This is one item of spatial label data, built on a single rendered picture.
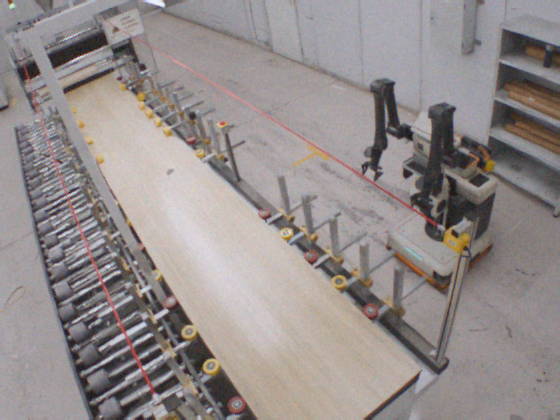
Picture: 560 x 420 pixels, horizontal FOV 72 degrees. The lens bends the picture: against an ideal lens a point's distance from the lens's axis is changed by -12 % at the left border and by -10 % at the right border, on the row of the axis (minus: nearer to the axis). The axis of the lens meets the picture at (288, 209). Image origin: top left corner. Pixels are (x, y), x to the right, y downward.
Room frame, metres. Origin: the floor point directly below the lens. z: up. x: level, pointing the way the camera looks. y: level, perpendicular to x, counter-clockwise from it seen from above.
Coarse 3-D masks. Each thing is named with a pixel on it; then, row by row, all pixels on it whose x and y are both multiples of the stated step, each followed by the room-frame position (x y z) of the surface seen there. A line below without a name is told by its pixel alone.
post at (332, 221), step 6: (330, 222) 1.67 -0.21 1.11; (336, 222) 1.67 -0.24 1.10; (330, 228) 1.68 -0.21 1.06; (336, 228) 1.67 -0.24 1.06; (330, 234) 1.68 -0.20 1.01; (336, 234) 1.67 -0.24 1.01; (330, 240) 1.69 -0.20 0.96; (336, 240) 1.67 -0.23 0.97; (336, 246) 1.66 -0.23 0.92; (336, 252) 1.66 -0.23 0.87
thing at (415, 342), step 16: (160, 112) 4.31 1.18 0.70; (176, 128) 3.85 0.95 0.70; (224, 176) 2.91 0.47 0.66; (240, 192) 2.68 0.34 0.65; (256, 192) 2.57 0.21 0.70; (272, 208) 2.35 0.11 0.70; (304, 240) 1.98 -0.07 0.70; (320, 256) 1.81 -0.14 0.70; (336, 272) 1.66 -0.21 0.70; (352, 288) 1.52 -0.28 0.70; (384, 320) 1.26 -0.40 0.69; (400, 320) 1.23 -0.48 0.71; (400, 336) 1.15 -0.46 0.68; (416, 336) 1.12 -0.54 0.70; (416, 352) 1.04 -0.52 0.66; (432, 368) 0.94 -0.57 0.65
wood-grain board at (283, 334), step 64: (128, 128) 3.69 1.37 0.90; (128, 192) 2.63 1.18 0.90; (192, 192) 2.46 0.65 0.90; (192, 256) 1.82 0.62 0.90; (256, 256) 1.73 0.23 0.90; (192, 320) 1.35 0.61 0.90; (256, 320) 1.28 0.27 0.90; (320, 320) 1.21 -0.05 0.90; (256, 384) 0.92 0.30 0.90; (320, 384) 0.87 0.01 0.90; (384, 384) 0.80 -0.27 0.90
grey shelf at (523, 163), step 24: (504, 24) 3.06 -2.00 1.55; (528, 24) 3.02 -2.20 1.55; (552, 24) 2.98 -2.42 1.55; (504, 48) 3.14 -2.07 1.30; (504, 72) 3.17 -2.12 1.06; (528, 72) 3.18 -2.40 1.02; (552, 72) 2.70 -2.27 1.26; (504, 96) 3.02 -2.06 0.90; (504, 120) 3.20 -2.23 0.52; (552, 120) 2.55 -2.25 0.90; (504, 144) 3.28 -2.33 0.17; (528, 144) 2.77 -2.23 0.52; (504, 168) 2.94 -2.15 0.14; (528, 168) 2.88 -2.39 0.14; (552, 168) 2.78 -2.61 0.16; (552, 192) 2.49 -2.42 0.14
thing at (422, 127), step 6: (420, 114) 2.16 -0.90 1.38; (426, 114) 2.14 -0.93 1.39; (420, 120) 2.13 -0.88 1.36; (426, 120) 2.10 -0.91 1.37; (414, 126) 2.13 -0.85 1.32; (420, 126) 2.10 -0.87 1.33; (426, 126) 2.07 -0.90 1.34; (414, 132) 2.11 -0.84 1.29; (420, 132) 2.07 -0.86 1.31; (426, 132) 2.05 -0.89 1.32; (426, 138) 2.04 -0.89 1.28
